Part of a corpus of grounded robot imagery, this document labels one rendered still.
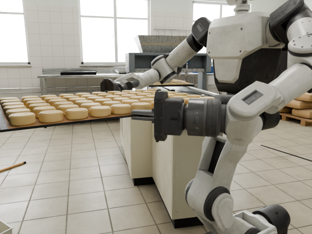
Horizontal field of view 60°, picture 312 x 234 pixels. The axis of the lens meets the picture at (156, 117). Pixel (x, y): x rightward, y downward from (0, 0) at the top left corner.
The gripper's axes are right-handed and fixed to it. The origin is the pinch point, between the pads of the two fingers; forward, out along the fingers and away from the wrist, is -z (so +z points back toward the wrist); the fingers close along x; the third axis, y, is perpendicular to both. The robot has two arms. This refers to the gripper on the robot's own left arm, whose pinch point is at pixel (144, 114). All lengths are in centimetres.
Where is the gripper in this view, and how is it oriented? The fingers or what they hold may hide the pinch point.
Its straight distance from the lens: 66.3
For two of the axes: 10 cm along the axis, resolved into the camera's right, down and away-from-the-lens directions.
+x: 0.0, -9.8, -2.0
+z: 9.7, 0.5, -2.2
